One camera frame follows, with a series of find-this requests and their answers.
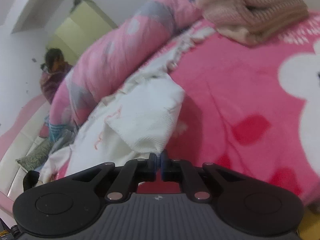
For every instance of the grey crumpled garment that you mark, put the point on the grey crumpled garment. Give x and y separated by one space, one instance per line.
63 142

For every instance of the pink checked folded garment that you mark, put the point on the pink checked folded garment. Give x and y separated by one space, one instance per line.
250 7

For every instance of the pink grey floral duvet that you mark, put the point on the pink grey floral duvet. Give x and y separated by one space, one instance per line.
112 55

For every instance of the dark pink pillow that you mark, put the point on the dark pink pillow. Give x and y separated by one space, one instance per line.
44 131

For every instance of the pale yellow wardrobe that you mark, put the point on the pale yellow wardrobe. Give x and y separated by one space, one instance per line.
85 30

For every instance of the pink floral blanket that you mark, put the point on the pink floral blanket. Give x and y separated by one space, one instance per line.
237 92

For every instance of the white garment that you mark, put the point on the white garment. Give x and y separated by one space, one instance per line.
147 115

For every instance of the beige folded garment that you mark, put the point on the beige folded garment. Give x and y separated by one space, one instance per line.
240 35

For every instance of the green patterned pillow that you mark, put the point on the green patterned pillow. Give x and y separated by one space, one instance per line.
35 156

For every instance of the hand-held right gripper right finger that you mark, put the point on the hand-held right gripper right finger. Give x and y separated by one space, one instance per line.
163 166

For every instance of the teal striped cloth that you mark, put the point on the teal striped cloth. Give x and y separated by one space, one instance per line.
56 131

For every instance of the black garment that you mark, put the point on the black garment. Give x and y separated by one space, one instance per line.
31 181

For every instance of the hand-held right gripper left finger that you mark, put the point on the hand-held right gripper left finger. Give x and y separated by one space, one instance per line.
152 167

